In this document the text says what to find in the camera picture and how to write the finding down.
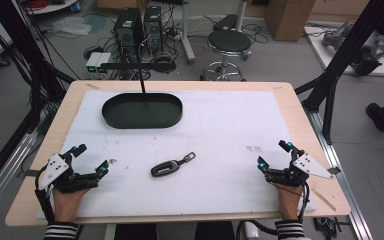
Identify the black metal frame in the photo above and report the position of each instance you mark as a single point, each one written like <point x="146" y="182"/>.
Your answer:
<point x="33" y="66"/>
<point x="343" y="53"/>

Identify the white floor board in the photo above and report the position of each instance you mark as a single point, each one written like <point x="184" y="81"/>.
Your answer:
<point x="326" y="58"/>

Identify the person's right hand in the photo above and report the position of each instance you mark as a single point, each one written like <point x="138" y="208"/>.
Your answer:
<point x="288" y="201"/>

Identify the small white box device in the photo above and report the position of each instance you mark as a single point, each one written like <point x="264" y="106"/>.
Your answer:
<point x="104" y="60"/>
<point x="92" y="62"/>

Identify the clear plastic bag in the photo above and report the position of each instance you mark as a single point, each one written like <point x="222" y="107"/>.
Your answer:
<point x="71" y="26"/>

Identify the white metal stand leg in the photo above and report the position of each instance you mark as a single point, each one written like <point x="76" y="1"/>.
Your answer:
<point x="187" y="36"/>

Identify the small black electronics part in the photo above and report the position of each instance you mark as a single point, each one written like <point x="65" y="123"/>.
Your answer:
<point x="326" y="223"/>

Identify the brown cardboard box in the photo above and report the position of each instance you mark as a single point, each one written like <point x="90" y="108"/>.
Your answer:
<point x="288" y="18"/>

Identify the black round stool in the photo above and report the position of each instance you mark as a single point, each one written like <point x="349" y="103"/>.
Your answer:
<point x="229" y="42"/>

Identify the grey robot equipment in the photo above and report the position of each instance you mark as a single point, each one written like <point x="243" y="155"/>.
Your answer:
<point x="366" y="55"/>

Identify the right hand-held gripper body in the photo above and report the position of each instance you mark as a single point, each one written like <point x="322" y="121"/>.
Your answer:
<point x="291" y="173"/>

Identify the black oval tray hanger stand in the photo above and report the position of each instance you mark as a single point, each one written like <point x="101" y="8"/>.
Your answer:
<point x="142" y="113"/>

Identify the white foam mat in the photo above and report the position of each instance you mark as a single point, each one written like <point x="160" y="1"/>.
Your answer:
<point x="196" y="196"/>

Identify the person's dark trouser leg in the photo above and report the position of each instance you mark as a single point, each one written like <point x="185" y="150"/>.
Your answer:
<point x="215" y="231"/>
<point x="136" y="232"/>

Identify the thin wooden stick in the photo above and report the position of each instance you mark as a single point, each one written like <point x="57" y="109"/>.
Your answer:
<point x="324" y="200"/>

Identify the aluminium rail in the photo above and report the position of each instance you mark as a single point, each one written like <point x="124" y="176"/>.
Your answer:
<point x="343" y="180"/>
<point x="3" y="176"/>

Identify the black car key fob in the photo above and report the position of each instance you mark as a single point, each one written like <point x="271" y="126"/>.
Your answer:
<point x="166" y="167"/>

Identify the black computer tower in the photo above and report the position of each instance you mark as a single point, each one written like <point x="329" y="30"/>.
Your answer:
<point x="128" y="33"/>
<point x="153" y="28"/>

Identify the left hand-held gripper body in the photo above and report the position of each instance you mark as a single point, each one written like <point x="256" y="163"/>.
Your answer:
<point x="63" y="178"/>

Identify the person's left hand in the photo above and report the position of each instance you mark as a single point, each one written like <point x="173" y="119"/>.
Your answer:
<point x="67" y="205"/>

